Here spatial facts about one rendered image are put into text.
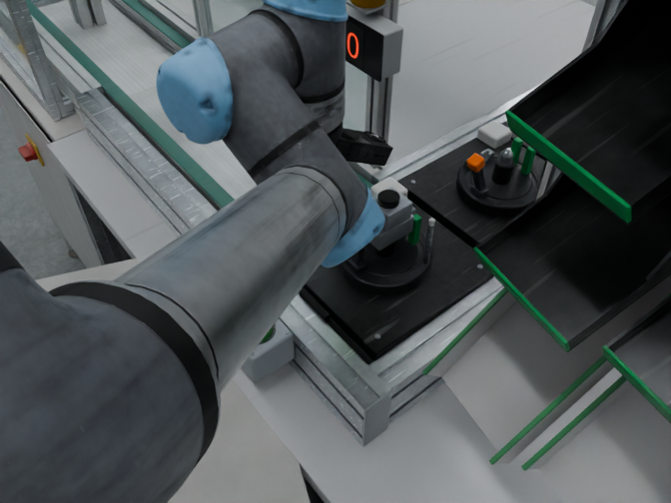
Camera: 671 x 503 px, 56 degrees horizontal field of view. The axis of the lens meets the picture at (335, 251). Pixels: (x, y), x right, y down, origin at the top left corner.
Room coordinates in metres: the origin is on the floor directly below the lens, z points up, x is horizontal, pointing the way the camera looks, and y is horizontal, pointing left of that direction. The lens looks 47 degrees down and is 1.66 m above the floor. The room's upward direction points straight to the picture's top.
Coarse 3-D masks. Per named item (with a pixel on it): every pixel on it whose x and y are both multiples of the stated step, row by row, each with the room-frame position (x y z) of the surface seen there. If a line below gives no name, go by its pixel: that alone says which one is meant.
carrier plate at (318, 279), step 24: (432, 240) 0.67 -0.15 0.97; (456, 240) 0.67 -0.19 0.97; (432, 264) 0.62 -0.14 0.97; (456, 264) 0.62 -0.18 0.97; (480, 264) 0.62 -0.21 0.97; (312, 288) 0.57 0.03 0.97; (336, 288) 0.57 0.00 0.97; (432, 288) 0.57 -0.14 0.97; (456, 288) 0.57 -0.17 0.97; (336, 312) 0.53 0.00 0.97; (360, 312) 0.53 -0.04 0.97; (384, 312) 0.53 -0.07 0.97; (408, 312) 0.53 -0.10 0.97; (432, 312) 0.53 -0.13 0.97; (360, 336) 0.49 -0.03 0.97; (384, 336) 0.49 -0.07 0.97
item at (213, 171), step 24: (120, 96) 1.10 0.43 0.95; (144, 96) 1.15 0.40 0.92; (144, 120) 1.02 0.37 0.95; (168, 120) 1.06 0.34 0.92; (168, 144) 0.94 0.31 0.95; (192, 144) 0.98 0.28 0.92; (216, 144) 0.98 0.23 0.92; (192, 168) 0.87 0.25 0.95; (216, 168) 0.91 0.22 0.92; (240, 168) 0.91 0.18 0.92; (360, 168) 0.86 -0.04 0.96; (216, 192) 0.81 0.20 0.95; (240, 192) 0.84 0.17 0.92
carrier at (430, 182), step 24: (480, 144) 0.91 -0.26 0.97; (504, 144) 0.91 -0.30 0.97; (432, 168) 0.84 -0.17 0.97; (456, 168) 0.84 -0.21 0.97; (504, 168) 0.78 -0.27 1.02; (528, 168) 0.80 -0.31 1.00; (408, 192) 0.79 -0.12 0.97; (432, 192) 0.78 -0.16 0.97; (456, 192) 0.78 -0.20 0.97; (480, 192) 0.75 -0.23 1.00; (504, 192) 0.76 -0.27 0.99; (528, 192) 0.76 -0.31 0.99; (432, 216) 0.74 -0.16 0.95; (456, 216) 0.72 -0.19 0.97; (480, 216) 0.73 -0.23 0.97; (504, 216) 0.72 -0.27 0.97; (480, 240) 0.67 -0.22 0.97
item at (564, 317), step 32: (576, 192) 0.48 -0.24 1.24; (512, 224) 0.45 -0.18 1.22; (544, 224) 0.45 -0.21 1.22; (576, 224) 0.44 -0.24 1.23; (608, 224) 0.43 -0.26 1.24; (640, 224) 0.42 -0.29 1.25; (480, 256) 0.42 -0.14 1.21; (512, 256) 0.42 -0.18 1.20; (544, 256) 0.42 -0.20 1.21; (576, 256) 0.41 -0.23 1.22; (608, 256) 0.40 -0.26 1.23; (640, 256) 0.39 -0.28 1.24; (512, 288) 0.38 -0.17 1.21; (544, 288) 0.38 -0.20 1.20; (576, 288) 0.38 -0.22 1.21; (608, 288) 0.37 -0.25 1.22; (640, 288) 0.35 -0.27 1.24; (544, 320) 0.34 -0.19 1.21; (576, 320) 0.35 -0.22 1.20; (608, 320) 0.34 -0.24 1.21
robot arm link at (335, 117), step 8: (344, 88) 0.55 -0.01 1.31; (336, 96) 0.53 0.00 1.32; (312, 104) 0.52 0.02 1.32; (320, 104) 0.52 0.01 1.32; (328, 104) 0.52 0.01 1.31; (336, 104) 0.53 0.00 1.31; (312, 112) 0.52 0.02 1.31; (320, 112) 0.52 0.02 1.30; (328, 112) 0.52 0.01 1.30; (336, 112) 0.52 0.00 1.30; (320, 120) 0.52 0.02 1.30; (328, 120) 0.52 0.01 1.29; (336, 120) 0.53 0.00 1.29; (328, 128) 0.52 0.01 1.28
